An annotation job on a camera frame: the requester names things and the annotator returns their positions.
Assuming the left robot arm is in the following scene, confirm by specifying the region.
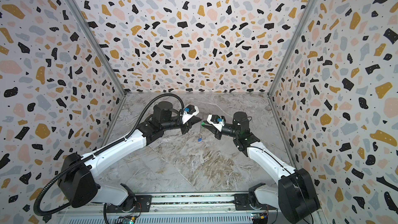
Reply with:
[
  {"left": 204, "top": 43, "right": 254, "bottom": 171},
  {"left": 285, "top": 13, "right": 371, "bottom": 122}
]
[{"left": 58, "top": 101, "right": 201, "bottom": 212}]

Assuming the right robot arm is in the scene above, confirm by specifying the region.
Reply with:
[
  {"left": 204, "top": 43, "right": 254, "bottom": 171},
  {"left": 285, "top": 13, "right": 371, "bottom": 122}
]
[{"left": 201, "top": 112, "right": 320, "bottom": 224}]

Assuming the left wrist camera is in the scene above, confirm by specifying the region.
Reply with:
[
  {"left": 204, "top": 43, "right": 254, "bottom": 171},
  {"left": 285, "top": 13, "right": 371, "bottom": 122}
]
[{"left": 181, "top": 105, "right": 199, "bottom": 124}]

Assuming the black corrugated cable conduit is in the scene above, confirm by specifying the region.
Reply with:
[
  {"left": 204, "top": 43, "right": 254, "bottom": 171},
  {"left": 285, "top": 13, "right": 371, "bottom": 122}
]
[{"left": 32, "top": 93, "right": 186, "bottom": 217}]

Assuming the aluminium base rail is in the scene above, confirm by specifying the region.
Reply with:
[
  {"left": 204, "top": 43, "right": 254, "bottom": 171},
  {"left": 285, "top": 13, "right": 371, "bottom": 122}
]
[{"left": 54, "top": 192, "right": 289, "bottom": 224}]

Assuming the circuit board with wires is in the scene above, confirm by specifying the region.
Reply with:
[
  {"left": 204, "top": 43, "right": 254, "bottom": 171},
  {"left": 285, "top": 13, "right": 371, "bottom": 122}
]
[{"left": 118, "top": 214, "right": 141, "bottom": 224}]

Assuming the aluminium corner post right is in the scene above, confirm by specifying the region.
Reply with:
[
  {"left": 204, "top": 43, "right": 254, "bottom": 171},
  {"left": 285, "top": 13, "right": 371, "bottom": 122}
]
[{"left": 267, "top": 0, "right": 318, "bottom": 98}]

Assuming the aluminium corner post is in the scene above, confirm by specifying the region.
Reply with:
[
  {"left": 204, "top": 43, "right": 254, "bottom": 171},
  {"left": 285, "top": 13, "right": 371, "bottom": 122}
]
[
  {"left": 267, "top": 0, "right": 318, "bottom": 98},
  {"left": 64, "top": 0, "right": 126, "bottom": 96}
]

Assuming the aluminium corner post left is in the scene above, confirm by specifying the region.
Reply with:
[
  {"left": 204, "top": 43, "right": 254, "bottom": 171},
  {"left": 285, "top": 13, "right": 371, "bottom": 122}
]
[{"left": 64, "top": 0, "right": 126, "bottom": 96}]

